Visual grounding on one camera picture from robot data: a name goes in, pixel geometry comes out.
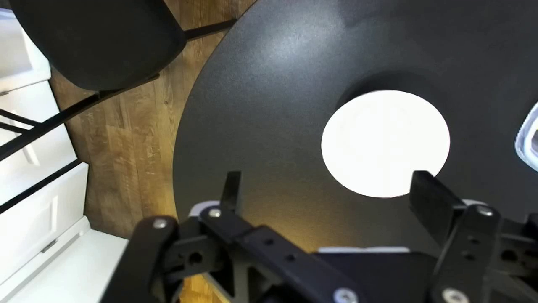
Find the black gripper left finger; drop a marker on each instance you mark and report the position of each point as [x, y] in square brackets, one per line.
[262, 252]

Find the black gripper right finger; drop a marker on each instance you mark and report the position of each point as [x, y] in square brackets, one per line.
[471, 252]

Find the white round bowl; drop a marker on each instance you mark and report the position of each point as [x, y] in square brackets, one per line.
[385, 143]

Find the white lower cabinet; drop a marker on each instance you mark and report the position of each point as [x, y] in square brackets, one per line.
[50, 224]

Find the black chair with crossed back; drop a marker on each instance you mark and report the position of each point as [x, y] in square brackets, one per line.
[94, 39]

